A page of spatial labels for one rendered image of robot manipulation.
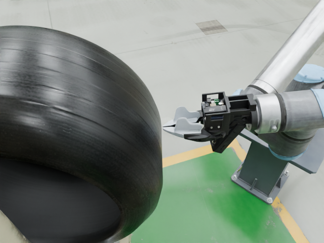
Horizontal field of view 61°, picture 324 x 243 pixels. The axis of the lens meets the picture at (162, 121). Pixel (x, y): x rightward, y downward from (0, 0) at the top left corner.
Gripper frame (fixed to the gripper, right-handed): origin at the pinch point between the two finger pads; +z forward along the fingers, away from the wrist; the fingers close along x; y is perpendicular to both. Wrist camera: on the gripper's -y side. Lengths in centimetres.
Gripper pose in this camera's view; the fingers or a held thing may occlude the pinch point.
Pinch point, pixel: (168, 129)
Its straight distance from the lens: 66.0
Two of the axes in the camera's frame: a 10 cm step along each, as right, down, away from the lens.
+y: -1.2, -6.8, -7.2
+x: 0.2, 7.2, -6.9
